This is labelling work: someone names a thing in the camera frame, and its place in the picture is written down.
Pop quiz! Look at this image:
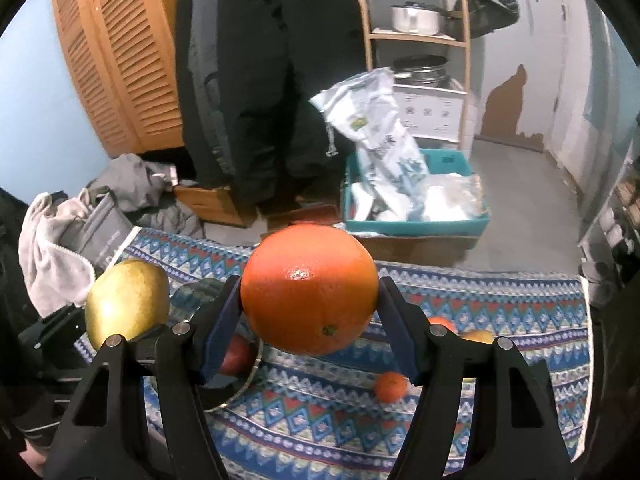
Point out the clear glass bowl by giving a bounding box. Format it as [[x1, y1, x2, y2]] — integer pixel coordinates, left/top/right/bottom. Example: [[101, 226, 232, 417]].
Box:
[[167, 277, 266, 413]]

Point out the teal plastic crate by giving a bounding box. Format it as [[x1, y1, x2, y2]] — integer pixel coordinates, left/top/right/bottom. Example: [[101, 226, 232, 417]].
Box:
[[341, 149, 493, 238]]

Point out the wooden shelf rack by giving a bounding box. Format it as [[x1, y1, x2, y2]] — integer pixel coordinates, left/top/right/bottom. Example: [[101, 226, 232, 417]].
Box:
[[352, 0, 473, 151]]

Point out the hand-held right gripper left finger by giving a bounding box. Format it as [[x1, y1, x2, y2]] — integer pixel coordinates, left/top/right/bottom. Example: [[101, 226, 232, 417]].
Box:
[[45, 275, 243, 480]]

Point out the steel cooking pot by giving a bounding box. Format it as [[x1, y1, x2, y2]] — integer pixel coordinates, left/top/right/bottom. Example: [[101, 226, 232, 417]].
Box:
[[390, 2, 453, 36]]

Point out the brown cardboard box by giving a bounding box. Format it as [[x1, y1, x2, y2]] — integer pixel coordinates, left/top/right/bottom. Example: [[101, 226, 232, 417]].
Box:
[[260, 205, 481, 268]]

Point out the steel steamer pot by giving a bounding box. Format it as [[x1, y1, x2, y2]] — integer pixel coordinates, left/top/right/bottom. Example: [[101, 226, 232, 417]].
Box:
[[391, 55, 449, 86]]

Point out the white lattice crate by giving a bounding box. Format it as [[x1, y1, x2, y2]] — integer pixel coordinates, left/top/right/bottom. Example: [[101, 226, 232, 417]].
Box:
[[392, 80, 466, 143]]

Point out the black hanging coat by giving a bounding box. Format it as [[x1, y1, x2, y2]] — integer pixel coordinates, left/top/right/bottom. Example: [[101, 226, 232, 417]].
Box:
[[175, 0, 371, 211]]

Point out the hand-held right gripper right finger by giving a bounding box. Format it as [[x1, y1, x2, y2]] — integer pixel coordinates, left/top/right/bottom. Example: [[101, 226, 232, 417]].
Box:
[[377, 276, 573, 480]]

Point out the grey hanging bag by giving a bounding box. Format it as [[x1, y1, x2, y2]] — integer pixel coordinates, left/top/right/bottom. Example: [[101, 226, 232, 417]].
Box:
[[452, 0, 521, 41]]

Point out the white shoe rack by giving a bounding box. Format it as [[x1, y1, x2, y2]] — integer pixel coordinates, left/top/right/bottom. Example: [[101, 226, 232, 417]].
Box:
[[577, 150, 640, 306]]

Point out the wooden louvered wardrobe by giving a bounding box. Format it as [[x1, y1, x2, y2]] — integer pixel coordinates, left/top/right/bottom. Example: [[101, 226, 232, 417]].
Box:
[[50, 0, 201, 158]]

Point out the white towel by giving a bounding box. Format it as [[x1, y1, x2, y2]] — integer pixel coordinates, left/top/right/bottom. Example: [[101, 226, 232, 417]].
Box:
[[19, 192, 97, 318]]

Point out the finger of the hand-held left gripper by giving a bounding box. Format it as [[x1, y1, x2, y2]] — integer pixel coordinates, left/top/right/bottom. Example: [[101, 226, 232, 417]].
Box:
[[19, 306, 93, 353]]

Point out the small tangerine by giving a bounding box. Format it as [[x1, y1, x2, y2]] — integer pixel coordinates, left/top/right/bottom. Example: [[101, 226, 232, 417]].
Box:
[[374, 371, 409, 404]]

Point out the blue patterned tablecloth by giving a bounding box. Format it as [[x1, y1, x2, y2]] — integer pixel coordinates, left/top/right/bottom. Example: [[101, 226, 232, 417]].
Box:
[[75, 227, 593, 480]]

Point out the brown wooden box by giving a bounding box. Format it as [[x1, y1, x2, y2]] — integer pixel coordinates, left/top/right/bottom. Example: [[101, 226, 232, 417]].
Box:
[[172, 182, 258, 229]]

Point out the white door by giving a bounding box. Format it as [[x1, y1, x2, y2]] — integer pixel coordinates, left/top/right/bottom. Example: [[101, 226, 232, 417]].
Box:
[[542, 0, 618, 221]]

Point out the red apple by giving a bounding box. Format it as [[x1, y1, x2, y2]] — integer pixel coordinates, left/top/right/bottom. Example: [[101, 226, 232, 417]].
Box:
[[219, 335, 257, 377]]

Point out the white printed rice bag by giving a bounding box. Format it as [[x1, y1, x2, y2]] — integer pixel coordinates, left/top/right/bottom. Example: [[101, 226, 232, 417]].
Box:
[[309, 67, 431, 221]]

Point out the dark grey hanging jacket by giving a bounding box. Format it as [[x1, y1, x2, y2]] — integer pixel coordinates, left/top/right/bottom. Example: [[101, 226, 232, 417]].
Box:
[[187, 0, 228, 161]]

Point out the clear plastic bag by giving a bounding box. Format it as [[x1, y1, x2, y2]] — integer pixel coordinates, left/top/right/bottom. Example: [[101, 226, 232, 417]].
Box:
[[420, 172, 486, 221]]

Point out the grey tote bag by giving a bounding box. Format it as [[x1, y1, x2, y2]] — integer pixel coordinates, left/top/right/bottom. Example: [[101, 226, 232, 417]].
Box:
[[75, 187, 143, 271]]

